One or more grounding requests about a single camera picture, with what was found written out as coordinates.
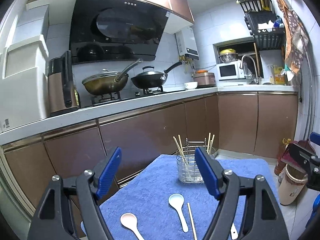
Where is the chrome kitchen faucet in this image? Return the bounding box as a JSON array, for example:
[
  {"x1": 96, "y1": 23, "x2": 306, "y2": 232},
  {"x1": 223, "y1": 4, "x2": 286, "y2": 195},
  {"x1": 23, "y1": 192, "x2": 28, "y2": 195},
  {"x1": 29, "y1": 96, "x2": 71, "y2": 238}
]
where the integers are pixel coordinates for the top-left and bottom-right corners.
[{"x1": 240, "y1": 54, "x2": 259, "y2": 85}]

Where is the glass pot with yellow lid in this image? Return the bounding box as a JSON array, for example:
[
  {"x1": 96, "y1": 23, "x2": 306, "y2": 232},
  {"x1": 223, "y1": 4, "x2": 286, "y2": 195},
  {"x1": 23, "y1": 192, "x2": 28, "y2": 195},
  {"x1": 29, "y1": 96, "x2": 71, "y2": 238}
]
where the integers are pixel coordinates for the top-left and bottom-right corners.
[{"x1": 219, "y1": 48, "x2": 238, "y2": 63}]

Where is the clear plastic utensil holder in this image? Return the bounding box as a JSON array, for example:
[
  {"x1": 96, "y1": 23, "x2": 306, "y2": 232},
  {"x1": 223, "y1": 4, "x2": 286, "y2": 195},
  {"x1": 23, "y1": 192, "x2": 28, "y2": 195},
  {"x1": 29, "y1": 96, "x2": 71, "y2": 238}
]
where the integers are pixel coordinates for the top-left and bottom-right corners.
[{"x1": 176, "y1": 133, "x2": 216, "y2": 184}]

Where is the white refrigerator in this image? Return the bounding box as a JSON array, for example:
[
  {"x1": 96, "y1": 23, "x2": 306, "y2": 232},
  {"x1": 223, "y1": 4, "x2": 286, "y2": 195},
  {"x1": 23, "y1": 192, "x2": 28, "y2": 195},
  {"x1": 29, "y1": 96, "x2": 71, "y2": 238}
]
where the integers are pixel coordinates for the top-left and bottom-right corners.
[{"x1": 1, "y1": 5, "x2": 49, "y2": 132}]

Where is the wooden chopstick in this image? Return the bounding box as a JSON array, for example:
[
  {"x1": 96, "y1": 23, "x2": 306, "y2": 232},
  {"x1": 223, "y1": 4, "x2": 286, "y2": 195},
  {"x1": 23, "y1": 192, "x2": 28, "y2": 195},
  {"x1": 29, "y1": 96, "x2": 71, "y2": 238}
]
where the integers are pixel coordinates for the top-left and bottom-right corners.
[{"x1": 187, "y1": 202, "x2": 197, "y2": 240}]

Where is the light blue ceramic spoon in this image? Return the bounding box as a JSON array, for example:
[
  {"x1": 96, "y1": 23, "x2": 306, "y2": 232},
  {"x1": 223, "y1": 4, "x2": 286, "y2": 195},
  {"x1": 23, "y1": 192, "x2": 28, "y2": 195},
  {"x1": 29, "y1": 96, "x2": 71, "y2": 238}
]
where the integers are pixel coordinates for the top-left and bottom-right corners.
[{"x1": 168, "y1": 193, "x2": 189, "y2": 233}]

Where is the black wall dish rack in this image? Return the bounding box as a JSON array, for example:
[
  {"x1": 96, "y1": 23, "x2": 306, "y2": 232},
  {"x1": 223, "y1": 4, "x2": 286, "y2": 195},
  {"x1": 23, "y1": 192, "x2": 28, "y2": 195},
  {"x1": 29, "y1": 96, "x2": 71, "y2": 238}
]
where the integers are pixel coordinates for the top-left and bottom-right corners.
[{"x1": 236, "y1": 0, "x2": 285, "y2": 50}]

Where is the white bowl on counter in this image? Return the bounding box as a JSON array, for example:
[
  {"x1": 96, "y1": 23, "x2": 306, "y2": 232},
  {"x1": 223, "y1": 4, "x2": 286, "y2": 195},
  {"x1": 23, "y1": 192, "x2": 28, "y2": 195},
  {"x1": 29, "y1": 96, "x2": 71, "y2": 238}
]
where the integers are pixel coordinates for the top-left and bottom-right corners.
[{"x1": 184, "y1": 81, "x2": 198, "y2": 90}]

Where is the gas stove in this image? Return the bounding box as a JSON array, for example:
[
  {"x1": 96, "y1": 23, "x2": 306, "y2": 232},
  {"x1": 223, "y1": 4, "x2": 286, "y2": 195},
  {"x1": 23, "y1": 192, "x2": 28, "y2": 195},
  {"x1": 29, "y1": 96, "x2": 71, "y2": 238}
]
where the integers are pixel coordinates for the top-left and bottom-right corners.
[{"x1": 89, "y1": 86, "x2": 166, "y2": 107}]

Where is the black range hood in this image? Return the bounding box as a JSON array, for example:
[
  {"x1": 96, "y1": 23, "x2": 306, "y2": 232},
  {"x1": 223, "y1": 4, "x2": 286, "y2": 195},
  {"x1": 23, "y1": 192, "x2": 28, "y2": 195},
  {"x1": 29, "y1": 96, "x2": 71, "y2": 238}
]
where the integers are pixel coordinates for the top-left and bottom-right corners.
[{"x1": 69, "y1": 0, "x2": 170, "y2": 64}]

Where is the black wok with lid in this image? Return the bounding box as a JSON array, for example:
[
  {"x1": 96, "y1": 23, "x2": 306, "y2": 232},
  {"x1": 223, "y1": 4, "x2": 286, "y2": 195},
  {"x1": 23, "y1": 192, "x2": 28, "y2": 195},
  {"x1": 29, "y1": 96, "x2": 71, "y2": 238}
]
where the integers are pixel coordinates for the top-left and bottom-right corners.
[{"x1": 131, "y1": 61, "x2": 182, "y2": 89}]

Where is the beige floor container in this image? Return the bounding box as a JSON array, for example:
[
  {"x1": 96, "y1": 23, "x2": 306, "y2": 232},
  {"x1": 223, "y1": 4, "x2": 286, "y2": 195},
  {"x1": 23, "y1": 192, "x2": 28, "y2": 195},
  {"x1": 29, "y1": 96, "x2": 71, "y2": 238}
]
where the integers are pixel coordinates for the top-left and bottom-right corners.
[{"x1": 278, "y1": 165, "x2": 308, "y2": 206}]

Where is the hanging patterned cloth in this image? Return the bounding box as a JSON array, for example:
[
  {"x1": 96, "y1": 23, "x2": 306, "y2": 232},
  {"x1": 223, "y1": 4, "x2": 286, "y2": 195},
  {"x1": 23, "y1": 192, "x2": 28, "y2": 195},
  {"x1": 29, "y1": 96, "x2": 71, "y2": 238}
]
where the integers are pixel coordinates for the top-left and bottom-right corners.
[{"x1": 277, "y1": 0, "x2": 309, "y2": 75}]

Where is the bronze wok with lid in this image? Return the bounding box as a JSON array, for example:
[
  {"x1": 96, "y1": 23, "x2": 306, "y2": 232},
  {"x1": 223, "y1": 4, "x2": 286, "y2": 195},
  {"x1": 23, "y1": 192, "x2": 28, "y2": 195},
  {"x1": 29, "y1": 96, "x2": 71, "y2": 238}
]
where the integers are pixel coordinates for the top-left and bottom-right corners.
[{"x1": 82, "y1": 59, "x2": 143, "y2": 96}]

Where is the white microwave oven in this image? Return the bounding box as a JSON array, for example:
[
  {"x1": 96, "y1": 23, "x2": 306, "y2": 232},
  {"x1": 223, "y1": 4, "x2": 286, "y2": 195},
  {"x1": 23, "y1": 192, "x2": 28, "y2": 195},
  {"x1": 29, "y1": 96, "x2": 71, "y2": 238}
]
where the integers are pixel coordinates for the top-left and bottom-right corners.
[{"x1": 216, "y1": 60, "x2": 245, "y2": 81}]

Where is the blue towel mat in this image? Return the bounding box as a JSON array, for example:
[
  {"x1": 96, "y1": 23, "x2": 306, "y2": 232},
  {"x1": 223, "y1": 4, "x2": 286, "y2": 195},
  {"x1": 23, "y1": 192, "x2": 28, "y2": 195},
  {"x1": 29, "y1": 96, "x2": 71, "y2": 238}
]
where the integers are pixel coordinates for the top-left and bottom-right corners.
[{"x1": 80, "y1": 153, "x2": 282, "y2": 240}]

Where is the white water heater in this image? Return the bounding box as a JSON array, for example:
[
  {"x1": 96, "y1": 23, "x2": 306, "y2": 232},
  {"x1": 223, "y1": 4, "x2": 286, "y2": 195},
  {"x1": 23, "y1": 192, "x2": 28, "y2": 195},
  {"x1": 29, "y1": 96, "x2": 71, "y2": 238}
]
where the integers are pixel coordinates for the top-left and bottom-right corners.
[{"x1": 175, "y1": 27, "x2": 199, "y2": 60}]

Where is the orange oil bottle on floor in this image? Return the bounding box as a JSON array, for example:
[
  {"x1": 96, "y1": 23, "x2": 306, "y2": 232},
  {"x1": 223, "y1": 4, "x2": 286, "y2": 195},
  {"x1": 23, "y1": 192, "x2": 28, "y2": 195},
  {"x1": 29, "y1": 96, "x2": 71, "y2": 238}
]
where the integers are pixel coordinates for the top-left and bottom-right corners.
[{"x1": 274, "y1": 138, "x2": 292, "y2": 176}]

